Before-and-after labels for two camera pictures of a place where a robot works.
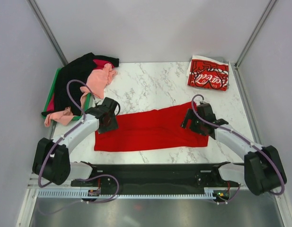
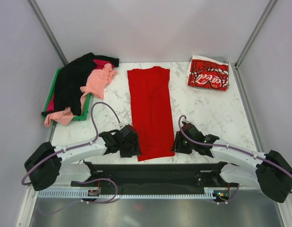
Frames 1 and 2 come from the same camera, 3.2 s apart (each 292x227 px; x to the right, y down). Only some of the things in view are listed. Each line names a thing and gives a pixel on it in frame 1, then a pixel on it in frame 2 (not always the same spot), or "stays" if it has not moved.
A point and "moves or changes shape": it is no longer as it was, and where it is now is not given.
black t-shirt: [79, 69] stays
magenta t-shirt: [99, 64] stays
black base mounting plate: [155, 179] stays
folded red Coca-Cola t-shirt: [207, 73] stays
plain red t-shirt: [158, 129] moves or changes shape
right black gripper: [190, 115] -> [176, 146]
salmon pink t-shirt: [98, 79] stays
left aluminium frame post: [48, 31] stays
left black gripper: [113, 126] -> [134, 151]
